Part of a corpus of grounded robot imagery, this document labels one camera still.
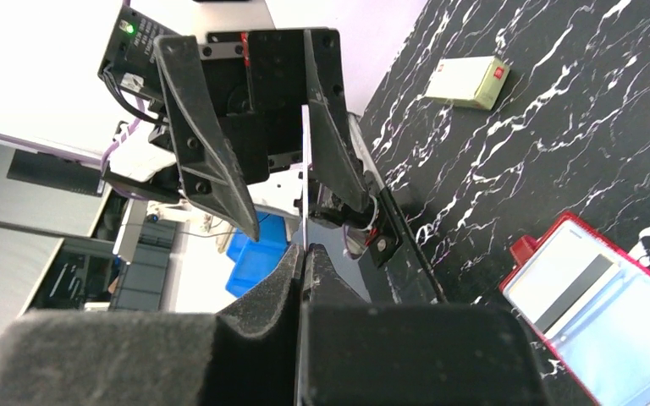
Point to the red card holder wallet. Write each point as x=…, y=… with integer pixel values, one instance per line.
x=606, y=346

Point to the beige rectangular remote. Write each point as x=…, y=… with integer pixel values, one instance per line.
x=473, y=82

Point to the blue plastic bin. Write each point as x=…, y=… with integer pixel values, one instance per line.
x=254, y=261

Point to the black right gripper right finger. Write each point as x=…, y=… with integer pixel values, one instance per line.
x=357, y=353

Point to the white magnetic stripe card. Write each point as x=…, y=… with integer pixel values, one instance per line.
x=569, y=264

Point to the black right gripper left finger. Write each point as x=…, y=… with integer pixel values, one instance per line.
x=242, y=355

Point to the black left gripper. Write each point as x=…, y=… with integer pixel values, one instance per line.
x=258, y=82

